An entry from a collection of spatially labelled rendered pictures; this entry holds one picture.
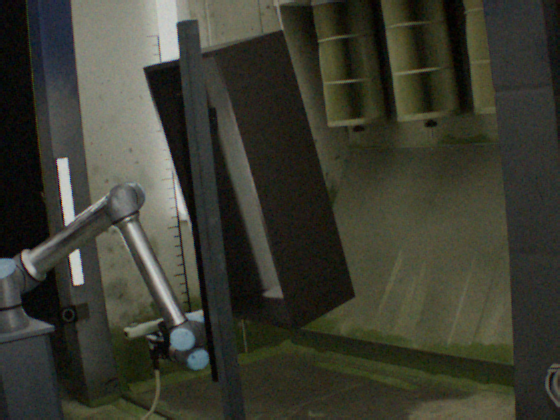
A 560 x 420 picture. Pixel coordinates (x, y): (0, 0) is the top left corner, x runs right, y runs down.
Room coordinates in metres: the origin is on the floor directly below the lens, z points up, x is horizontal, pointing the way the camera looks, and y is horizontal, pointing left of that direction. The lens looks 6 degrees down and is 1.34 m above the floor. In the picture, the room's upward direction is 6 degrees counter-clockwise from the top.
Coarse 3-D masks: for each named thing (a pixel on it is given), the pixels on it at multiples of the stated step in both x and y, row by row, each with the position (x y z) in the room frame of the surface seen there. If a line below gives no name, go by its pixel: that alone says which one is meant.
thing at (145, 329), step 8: (184, 312) 3.75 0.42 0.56; (200, 312) 3.77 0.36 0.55; (160, 320) 3.65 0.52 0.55; (128, 328) 3.57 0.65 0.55; (136, 328) 3.57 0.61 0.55; (144, 328) 3.59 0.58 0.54; (152, 328) 3.61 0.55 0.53; (128, 336) 3.55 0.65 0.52; (136, 336) 3.57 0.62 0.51; (144, 336) 3.59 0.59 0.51; (152, 352) 3.62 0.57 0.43; (152, 360) 3.64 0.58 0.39
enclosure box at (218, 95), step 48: (240, 48) 3.55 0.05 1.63; (288, 48) 3.69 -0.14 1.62; (240, 96) 3.53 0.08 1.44; (288, 96) 3.67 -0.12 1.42; (240, 144) 3.54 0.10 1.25; (288, 144) 3.66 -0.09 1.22; (240, 192) 4.23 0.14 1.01; (288, 192) 3.64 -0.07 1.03; (240, 240) 4.21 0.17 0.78; (288, 240) 3.63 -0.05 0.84; (336, 240) 3.78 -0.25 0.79; (240, 288) 4.20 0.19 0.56; (288, 288) 3.62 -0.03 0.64; (336, 288) 3.77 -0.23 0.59
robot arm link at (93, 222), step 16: (144, 192) 3.45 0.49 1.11; (96, 208) 3.41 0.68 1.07; (80, 224) 3.41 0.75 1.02; (96, 224) 3.40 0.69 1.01; (48, 240) 3.46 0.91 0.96; (64, 240) 3.42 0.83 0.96; (80, 240) 3.42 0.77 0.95; (16, 256) 3.49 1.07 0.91; (32, 256) 3.46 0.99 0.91; (48, 256) 3.44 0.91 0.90; (64, 256) 3.45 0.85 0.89; (32, 272) 3.44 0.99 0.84; (32, 288) 3.51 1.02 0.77
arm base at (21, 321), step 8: (0, 312) 3.28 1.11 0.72; (8, 312) 3.28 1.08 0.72; (16, 312) 3.31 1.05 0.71; (24, 312) 3.36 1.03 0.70; (0, 320) 3.27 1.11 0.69; (8, 320) 3.27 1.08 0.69; (16, 320) 3.29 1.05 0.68; (24, 320) 3.34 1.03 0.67; (0, 328) 3.26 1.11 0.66; (8, 328) 3.26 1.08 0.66; (16, 328) 3.28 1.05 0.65; (24, 328) 3.31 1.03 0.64
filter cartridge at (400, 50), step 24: (384, 0) 4.40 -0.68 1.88; (408, 0) 4.31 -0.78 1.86; (432, 0) 4.30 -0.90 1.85; (408, 24) 4.30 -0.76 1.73; (432, 24) 4.30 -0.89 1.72; (408, 48) 4.31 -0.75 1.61; (432, 48) 4.29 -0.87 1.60; (408, 72) 4.32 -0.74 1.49; (432, 72) 4.30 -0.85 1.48; (408, 96) 4.34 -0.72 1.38; (432, 96) 4.30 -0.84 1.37; (456, 96) 4.36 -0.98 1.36; (408, 120) 4.34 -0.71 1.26; (432, 120) 4.43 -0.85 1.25
